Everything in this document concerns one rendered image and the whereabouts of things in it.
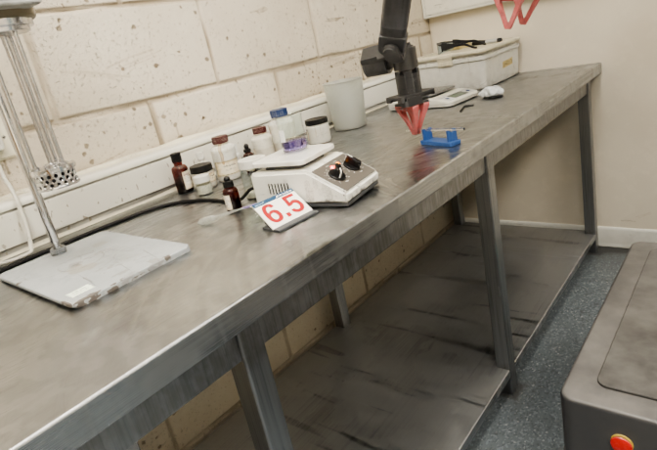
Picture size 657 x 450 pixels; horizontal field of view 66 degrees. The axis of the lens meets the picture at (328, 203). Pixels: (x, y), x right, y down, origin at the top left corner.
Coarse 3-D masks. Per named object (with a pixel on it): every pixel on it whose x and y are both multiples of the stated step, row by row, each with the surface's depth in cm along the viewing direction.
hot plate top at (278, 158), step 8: (320, 144) 99; (328, 144) 97; (280, 152) 100; (304, 152) 95; (312, 152) 93; (320, 152) 93; (264, 160) 94; (272, 160) 93; (280, 160) 92; (288, 160) 90; (296, 160) 89; (304, 160) 89
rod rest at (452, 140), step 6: (426, 132) 120; (450, 132) 113; (456, 132) 114; (426, 138) 120; (432, 138) 120; (438, 138) 119; (444, 138) 118; (450, 138) 113; (456, 138) 114; (426, 144) 119; (432, 144) 117; (438, 144) 115; (444, 144) 114; (450, 144) 112; (456, 144) 113
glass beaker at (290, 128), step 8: (288, 112) 98; (296, 112) 98; (280, 120) 94; (288, 120) 93; (296, 120) 94; (280, 128) 94; (288, 128) 94; (296, 128) 94; (280, 136) 95; (288, 136) 94; (296, 136) 94; (304, 136) 96; (288, 144) 95; (296, 144) 95; (304, 144) 96; (288, 152) 95; (296, 152) 95
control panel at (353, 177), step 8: (336, 160) 94; (344, 160) 95; (320, 168) 90; (328, 168) 91; (344, 168) 92; (360, 168) 94; (368, 168) 95; (320, 176) 88; (328, 176) 88; (352, 176) 91; (360, 176) 91; (336, 184) 87; (344, 184) 88; (352, 184) 88
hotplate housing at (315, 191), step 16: (320, 160) 93; (256, 176) 94; (272, 176) 92; (288, 176) 90; (304, 176) 88; (368, 176) 93; (256, 192) 95; (272, 192) 93; (304, 192) 90; (320, 192) 88; (336, 192) 86; (352, 192) 87
